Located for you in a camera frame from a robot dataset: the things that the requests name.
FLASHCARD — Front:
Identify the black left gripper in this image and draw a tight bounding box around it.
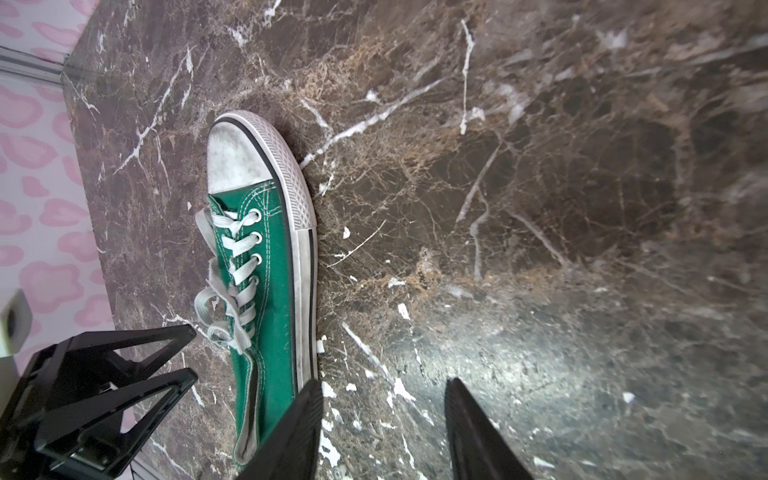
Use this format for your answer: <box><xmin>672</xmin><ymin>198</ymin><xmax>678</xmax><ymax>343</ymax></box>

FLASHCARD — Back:
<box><xmin>1</xmin><ymin>325</ymin><xmax>198</xmax><ymax>479</ymax></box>

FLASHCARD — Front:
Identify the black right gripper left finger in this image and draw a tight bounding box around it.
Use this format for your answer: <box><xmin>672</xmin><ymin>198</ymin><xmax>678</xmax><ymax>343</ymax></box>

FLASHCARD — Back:
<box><xmin>236</xmin><ymin>380</ymin><xmax>323</xmax><ymax>480</ymax></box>

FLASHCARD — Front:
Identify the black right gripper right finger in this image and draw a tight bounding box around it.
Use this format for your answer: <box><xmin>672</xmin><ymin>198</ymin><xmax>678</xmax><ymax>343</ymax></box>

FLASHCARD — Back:
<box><xmin>445</xmin><ymin>378</ymin><xmax>533</xmax><ymax>480</ymax></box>

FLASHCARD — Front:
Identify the green canvas sneaker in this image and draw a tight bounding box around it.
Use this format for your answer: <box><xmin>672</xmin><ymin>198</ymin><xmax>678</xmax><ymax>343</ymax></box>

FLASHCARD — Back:
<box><xmin>202</xmin><ymin>110</ymin><xmax>318</xmax><ymax>468</ymax></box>

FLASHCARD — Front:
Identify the white shoelace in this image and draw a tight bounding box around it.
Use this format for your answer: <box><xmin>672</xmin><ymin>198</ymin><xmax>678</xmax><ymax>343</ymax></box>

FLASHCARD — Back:
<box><xmin>194</xmin><ymin>209</ymin><xmax>263</xmax><ymax>354</ymax></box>

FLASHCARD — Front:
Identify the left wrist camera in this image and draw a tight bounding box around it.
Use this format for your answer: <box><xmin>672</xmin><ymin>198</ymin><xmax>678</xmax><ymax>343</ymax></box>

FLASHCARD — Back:
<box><xmin>0</xmin><ymin>287</ymin><xmax>33</xmax><ymax>358</ymax></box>

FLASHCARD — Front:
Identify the aluminium corner post left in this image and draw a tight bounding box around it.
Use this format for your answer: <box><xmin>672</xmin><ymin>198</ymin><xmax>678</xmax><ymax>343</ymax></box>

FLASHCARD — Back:
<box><xmin>0</xmin><ymin>47</ymin><xmax>64</xmax><ymax>85</ymax></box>

